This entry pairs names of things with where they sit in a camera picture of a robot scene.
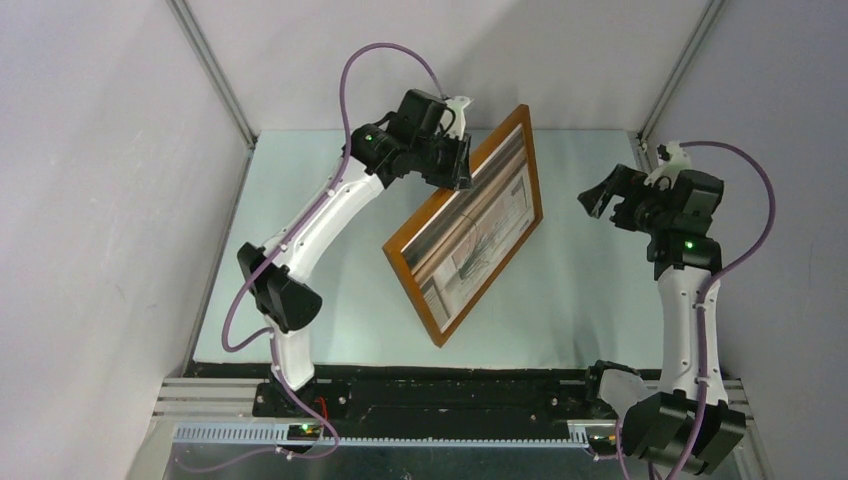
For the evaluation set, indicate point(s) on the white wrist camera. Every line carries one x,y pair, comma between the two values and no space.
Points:
453,122
674,159

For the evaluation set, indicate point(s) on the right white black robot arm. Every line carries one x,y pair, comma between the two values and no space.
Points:
682,344

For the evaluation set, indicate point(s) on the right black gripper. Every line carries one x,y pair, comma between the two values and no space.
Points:
621,181

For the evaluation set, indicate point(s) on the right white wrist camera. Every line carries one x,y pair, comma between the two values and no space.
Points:
674,159

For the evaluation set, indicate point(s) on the photo print of window plant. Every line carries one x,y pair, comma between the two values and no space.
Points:
477,232

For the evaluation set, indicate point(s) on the aluminium extrusion frame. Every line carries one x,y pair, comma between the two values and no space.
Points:
239,417

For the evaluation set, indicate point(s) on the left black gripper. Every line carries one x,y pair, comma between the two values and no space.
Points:
456,176

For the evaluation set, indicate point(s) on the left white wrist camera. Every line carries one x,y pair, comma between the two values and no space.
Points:
453,122

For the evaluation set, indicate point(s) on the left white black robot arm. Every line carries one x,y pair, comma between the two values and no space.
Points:
277,272

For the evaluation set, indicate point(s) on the clear acrylic sheet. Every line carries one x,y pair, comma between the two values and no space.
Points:
464,245

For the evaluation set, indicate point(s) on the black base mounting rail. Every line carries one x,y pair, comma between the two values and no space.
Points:
441,404

